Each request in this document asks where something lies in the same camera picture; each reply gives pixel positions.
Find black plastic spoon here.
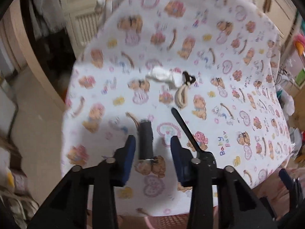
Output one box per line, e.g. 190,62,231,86
171,108,217,179

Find bear print table cloth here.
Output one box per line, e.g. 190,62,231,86
61,0,292,216

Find beige hair tie loop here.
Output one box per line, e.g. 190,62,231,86
174,84,190,110

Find curved wooden frame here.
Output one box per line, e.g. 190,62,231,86
3,0,65,112

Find crumpled white tissue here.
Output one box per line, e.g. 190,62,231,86
146,66,184,88

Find grey hanging jeans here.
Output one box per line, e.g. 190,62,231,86
29,0,66,40

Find dark grey cylindrical tube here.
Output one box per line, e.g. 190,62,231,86
138,120,153,160

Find cream panelled cabinet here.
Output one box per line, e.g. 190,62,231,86
60,0,102,56

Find pink plastic trash basket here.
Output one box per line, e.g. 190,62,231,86
137,206,219,228

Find black hair tie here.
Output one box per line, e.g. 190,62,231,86
182,70,197,86

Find cream wardrobe with handles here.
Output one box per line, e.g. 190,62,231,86
247,0,298,44

